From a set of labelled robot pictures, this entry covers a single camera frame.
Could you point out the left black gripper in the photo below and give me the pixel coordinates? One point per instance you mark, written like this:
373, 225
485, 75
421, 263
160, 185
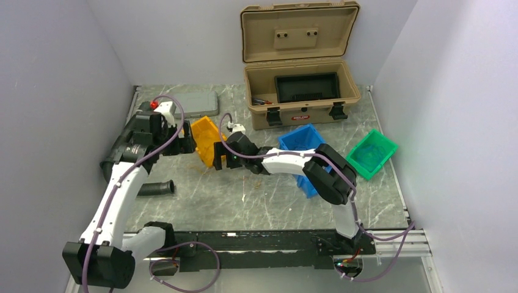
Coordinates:
182, 145

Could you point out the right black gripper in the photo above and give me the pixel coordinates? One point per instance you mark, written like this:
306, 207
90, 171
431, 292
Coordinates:
221, 150

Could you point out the orange plastic bin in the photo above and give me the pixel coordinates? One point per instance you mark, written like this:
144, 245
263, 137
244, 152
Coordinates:
205, 133

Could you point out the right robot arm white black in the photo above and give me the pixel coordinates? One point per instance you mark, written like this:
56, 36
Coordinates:
329, 173

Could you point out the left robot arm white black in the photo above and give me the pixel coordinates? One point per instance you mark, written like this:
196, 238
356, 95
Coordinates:
102, 257

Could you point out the grey plastic case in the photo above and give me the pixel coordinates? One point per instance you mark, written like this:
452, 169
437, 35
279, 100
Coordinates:
198, 104

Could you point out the screwdrivers in toolbox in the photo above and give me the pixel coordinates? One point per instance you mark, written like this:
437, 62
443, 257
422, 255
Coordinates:
259, 102

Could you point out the blue plastic bin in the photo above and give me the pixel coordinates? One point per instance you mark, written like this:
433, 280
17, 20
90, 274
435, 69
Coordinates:
303, 138

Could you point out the black tray in toolbox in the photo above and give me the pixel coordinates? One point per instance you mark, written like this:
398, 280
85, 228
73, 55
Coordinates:
307, 87

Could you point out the tan open toolbox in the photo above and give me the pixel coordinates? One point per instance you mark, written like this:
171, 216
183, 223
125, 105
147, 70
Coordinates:
291, 39

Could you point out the green plastic bin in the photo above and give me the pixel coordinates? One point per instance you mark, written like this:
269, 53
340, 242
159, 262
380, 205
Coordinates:
370, 155

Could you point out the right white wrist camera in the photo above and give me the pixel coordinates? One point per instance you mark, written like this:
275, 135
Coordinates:
235, 127

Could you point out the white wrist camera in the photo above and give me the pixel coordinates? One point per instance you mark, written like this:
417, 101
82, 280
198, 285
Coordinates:
167, 109
235, 127

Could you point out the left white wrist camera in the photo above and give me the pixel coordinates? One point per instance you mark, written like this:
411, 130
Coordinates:
167, 109

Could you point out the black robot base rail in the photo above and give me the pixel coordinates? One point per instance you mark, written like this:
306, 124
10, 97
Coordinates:
262, 249

